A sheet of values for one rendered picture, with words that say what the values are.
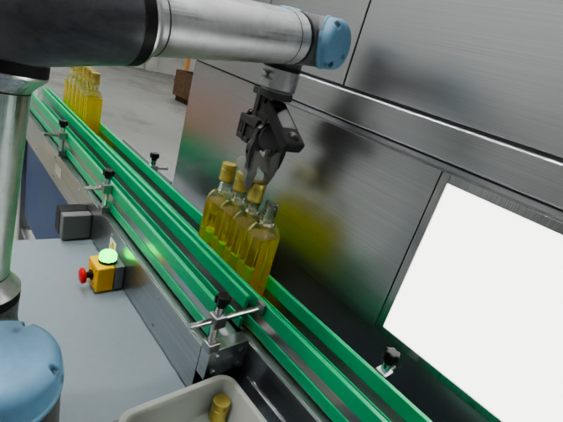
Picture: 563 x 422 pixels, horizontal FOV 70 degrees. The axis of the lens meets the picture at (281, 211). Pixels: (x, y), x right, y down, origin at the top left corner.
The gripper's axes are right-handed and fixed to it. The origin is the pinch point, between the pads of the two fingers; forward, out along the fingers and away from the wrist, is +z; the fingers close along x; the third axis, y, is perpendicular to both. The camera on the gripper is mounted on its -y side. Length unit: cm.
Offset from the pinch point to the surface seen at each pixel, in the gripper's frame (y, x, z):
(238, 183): 4.8, 1.5, 1.7
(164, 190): 45, -3, 22
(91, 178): 61, 14, 25
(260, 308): -16.5, 5.3, 19.6
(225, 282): -5.4, 6.4, 20.6
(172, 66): 1032, -495, 94
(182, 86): 656, -333, 85
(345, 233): -17.6, -11.9, 3.4
